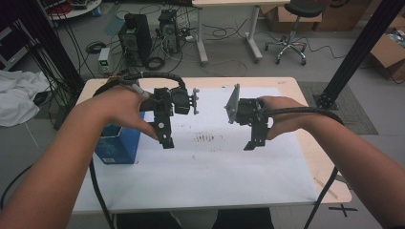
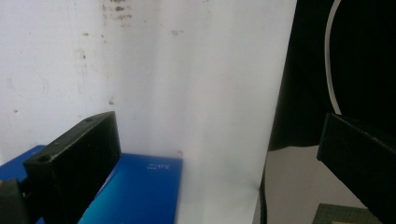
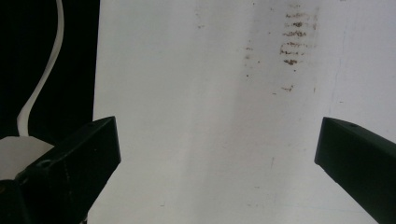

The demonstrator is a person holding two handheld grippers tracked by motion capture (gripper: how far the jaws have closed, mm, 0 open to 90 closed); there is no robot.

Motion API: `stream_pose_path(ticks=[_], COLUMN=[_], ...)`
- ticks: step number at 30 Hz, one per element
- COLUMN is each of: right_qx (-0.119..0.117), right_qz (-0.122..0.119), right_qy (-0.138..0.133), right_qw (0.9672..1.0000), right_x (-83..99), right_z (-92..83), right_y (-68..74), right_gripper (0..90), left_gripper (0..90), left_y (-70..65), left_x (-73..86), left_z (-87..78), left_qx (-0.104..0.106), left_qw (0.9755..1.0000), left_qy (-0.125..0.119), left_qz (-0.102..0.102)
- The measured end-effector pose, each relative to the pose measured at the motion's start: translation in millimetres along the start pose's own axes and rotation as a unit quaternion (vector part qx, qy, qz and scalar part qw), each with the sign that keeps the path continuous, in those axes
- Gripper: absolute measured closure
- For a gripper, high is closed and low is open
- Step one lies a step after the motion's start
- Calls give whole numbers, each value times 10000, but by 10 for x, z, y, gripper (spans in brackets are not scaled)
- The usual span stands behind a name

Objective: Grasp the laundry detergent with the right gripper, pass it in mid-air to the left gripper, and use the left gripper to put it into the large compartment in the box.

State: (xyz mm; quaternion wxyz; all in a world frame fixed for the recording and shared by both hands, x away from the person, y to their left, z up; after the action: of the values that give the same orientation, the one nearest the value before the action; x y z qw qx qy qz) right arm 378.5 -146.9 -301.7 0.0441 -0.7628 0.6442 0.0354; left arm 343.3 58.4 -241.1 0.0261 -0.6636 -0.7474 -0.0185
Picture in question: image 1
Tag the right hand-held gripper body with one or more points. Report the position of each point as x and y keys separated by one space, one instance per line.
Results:
x=248 y=111

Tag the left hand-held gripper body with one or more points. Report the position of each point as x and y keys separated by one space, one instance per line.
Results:
x=178 y=100

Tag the blue cardboard box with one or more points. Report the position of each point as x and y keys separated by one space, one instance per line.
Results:
x=122 y=146

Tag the person's right hand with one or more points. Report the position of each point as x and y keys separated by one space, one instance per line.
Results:
x=286 y=116

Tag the person's left hand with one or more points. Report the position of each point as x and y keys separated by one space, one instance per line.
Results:
x=121 y=108

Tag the white paper sheet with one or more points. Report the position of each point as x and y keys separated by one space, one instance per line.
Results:
x=203 y=181

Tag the small black computer tower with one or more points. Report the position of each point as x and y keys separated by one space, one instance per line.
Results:
x=168 y=30

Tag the large black computer tower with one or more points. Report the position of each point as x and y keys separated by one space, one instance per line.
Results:
x=137 y=38

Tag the silver power supply unit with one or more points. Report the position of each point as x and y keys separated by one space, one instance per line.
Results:
x=104 y=60

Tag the person's black trousers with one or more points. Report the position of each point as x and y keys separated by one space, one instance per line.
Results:
x=245 y=219

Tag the grey floor mat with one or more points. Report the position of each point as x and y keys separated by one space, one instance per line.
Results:
x=353 y=114

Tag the closed brown cardboard box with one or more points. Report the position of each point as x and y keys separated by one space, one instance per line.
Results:
x=286 y=19

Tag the white desk with legs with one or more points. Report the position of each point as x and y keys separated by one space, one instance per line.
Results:
x=242 y=2

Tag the black swivel stool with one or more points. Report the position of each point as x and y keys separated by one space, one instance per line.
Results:
x=304 y=9

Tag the round white table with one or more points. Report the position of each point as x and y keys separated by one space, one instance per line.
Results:
x=79 y=11

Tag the white cloth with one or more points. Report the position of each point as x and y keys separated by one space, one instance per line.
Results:
x=19 y=95

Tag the open brown cardboard box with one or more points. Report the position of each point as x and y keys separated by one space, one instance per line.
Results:
x=388 y=54

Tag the black aluminium frame post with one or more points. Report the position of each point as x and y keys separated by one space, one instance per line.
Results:
x=359 y=47

